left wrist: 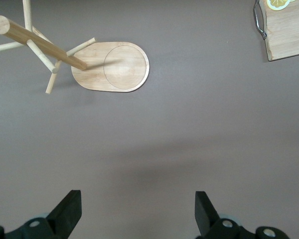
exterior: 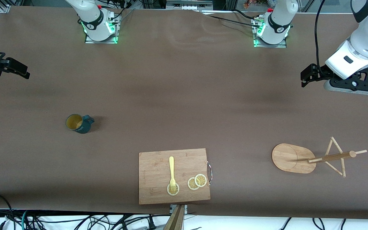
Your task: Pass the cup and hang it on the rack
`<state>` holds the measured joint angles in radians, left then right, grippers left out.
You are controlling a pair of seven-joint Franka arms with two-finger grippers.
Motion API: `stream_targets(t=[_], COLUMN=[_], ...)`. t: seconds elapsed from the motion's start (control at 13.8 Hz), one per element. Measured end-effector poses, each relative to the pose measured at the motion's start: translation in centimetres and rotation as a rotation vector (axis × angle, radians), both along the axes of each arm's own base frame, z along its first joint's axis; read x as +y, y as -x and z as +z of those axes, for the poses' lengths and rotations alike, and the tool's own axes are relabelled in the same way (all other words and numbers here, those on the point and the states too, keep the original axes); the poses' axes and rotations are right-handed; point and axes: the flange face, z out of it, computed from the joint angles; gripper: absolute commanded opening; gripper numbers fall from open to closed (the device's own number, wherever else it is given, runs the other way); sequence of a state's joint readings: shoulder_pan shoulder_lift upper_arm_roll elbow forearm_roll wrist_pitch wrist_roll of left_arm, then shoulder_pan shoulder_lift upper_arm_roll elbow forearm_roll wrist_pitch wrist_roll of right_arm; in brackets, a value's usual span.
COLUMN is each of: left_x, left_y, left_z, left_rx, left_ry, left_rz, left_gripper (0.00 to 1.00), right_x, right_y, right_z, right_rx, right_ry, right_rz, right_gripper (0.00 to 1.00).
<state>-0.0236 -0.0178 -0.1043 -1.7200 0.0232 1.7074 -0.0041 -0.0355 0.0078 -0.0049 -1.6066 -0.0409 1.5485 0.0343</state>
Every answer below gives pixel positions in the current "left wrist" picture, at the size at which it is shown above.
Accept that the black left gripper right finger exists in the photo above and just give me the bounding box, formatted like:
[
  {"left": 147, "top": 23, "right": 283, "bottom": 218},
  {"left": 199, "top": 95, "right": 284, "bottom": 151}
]
[{"left": 194, "top": 191, "right": 291, "bottom": 239}]

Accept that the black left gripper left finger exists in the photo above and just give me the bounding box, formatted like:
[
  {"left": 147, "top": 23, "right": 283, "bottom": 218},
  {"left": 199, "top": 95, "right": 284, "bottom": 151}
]
[{"left": 0, "top": 190, "right": 82, "bottom": 239}]

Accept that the wooden cup rack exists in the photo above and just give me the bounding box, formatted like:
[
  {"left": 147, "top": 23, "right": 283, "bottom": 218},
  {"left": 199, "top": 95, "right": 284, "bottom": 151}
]
[{"left": 0, "top": 0, "right": 150, "bottom": 95}]

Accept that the bamboo cutting board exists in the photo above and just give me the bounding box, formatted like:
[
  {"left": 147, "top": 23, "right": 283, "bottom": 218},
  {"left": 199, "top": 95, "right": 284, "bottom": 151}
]
[{"left": 253, "top": 0, "right": 299, "bottom": 62}]

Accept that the dried lemon slice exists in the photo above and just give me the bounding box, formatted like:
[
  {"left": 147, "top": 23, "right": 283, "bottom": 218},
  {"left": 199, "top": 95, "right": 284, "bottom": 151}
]
[{"left": 266, "top": 0, "right": 292, "bottom": 11}]

